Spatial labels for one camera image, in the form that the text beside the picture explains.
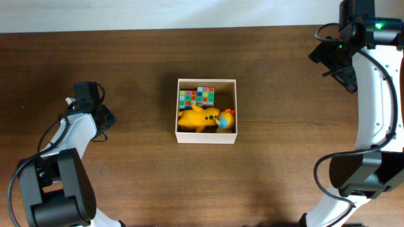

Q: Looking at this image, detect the orange pig toy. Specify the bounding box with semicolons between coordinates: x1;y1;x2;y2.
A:
177;104;220;133

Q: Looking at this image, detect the rubiks cube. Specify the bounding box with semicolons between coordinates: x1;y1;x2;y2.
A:
196;86;215;108
179;90;197;110

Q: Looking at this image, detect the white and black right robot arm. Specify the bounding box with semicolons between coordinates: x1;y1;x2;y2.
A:
299;0;403;226

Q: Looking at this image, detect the orange and blue duck toy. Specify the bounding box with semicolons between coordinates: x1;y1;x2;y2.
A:
215;109;235;134

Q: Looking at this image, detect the beige cardboard box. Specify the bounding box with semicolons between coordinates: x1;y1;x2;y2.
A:
175;79;238;144

